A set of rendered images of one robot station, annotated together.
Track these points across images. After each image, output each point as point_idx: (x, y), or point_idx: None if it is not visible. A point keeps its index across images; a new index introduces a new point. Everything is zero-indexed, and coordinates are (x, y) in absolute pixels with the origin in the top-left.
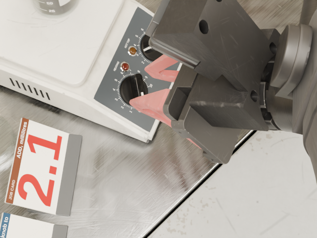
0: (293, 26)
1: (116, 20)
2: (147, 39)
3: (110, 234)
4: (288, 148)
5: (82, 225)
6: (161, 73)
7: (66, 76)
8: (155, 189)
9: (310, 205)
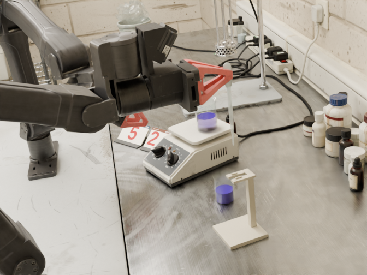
0: (87, 46)
1: (188, 145)
2: (175, 155)
3: (123, 155)
4: (100, 200)
5: (133, 151)
6: (141, 121)
7: (173, 126)
8: (126, 167)
9: (75, 198)
